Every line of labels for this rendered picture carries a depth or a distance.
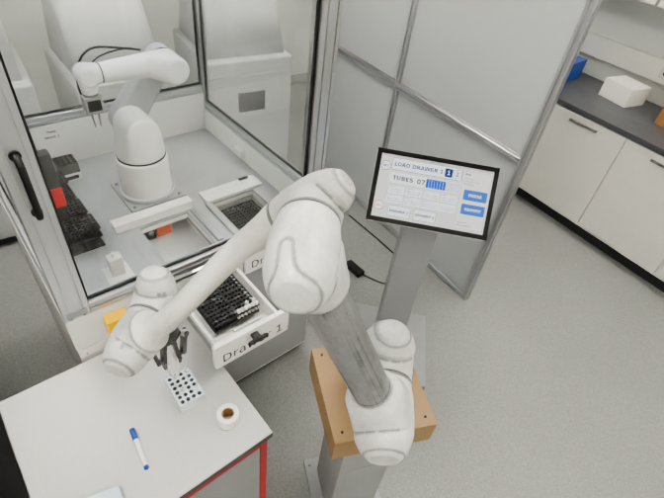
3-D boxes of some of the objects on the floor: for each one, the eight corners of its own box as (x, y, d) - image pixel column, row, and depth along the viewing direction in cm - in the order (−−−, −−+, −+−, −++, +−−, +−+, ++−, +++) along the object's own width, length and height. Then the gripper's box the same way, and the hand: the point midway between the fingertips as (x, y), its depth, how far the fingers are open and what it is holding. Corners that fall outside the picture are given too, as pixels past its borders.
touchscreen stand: (424, 389, 250) (485, 249, 183) (341, 373, 252) (373, 228, 185) (424, 319, 288) (475, 180, 220) (353, 305, 290) (381, 164, 222)
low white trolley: (269, 519, 196) (273, 432, 145) (120, 638, 163) (58, 580, 112) (201, 415, 226) (185, 313, 176) (64, 498, 193) (-4, 403, 143)
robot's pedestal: (384, 516, 201) (428, 431, 151) (317, 532, 194) (339, 449, 144) (365, 449, 223) (396, 355, 172) (303, 460, 215) (317, 367, 165)
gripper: (183, 304, 140) (190, 352, 156) (132, 326, 132) (145, 373, 148) (194, 321, 136) (201, 368, 152) (142, 345, 128) (155, 391, 144)
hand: (172, 365), depth 147 cm, fingers closed
